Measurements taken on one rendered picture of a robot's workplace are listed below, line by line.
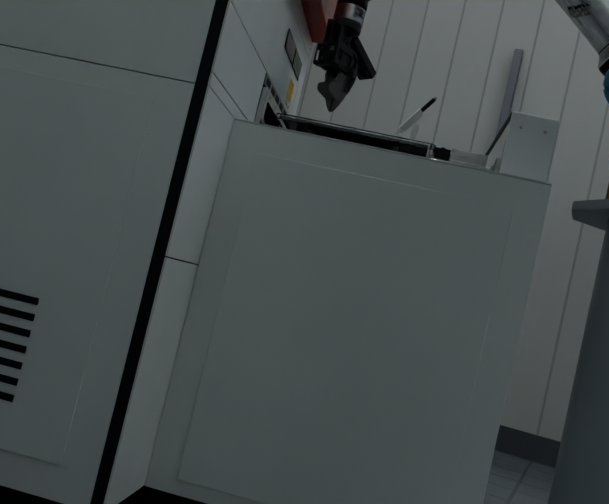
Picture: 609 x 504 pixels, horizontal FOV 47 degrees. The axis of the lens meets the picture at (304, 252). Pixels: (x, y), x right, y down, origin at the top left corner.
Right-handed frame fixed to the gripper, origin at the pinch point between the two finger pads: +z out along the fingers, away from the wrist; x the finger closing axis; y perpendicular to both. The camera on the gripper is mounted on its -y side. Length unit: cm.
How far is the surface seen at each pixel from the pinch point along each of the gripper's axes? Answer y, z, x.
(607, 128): -206, -65, -15
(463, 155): -10.7, 7.6, 32.3
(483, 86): -185, -79, -74
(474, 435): 2, 64, 56
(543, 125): -3, 3, 53
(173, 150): 54, 27, 17
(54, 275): 63, 53, 5
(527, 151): -2, 9, 52
